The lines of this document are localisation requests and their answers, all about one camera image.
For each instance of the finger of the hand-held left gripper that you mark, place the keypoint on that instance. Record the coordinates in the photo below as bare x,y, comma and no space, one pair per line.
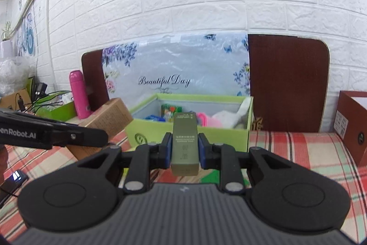
83,137

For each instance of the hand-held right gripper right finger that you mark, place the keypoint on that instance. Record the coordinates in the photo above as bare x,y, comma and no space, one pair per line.
202,151

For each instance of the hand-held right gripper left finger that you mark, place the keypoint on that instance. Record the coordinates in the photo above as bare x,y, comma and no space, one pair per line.
169,150

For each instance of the olive green small box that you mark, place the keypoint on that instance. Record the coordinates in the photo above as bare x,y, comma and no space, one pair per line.
185,147

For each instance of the light green cardboard box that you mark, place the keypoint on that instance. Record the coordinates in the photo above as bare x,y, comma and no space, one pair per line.
223,138

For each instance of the tan cardboard box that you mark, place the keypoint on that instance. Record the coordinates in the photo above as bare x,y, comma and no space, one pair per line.
109,115

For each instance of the blue medicine box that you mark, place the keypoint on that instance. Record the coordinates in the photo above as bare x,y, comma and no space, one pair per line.
154,118

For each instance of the green printed packet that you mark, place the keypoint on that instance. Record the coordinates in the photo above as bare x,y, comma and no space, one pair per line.
170,113

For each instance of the white glove with pink cuff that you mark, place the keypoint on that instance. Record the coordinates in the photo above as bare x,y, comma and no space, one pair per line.
226,118

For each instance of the black plug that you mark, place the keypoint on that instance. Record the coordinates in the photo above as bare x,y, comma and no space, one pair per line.
20,103

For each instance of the green tray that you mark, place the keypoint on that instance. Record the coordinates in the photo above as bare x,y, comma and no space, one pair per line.
60,113

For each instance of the plain cardboard carton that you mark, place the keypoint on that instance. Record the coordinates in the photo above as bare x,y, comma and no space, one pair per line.
8,101

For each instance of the pink thermos bottle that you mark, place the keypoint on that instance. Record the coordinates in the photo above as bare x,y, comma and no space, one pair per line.
80,95

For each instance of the white small box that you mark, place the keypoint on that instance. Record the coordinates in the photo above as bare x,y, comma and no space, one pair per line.
67,97

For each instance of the black charger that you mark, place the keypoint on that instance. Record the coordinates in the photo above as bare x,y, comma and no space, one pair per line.
40,90

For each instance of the clear plastic bag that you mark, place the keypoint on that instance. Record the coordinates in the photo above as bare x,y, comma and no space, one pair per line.
11,75

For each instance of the white plant pot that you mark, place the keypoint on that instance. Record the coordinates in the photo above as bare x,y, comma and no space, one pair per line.
6,47

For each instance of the floral plastic bag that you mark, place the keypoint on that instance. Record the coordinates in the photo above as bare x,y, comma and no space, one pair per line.
186,61

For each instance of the plaid tablecloth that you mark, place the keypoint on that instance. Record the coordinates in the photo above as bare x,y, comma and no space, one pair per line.
301,147

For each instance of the brown wooden board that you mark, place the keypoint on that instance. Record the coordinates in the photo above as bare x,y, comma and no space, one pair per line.
286,75

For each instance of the brown shoebox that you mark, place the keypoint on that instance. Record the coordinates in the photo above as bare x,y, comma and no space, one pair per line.
352,130

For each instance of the blue wall stickers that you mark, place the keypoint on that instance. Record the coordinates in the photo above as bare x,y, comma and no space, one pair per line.
30,38

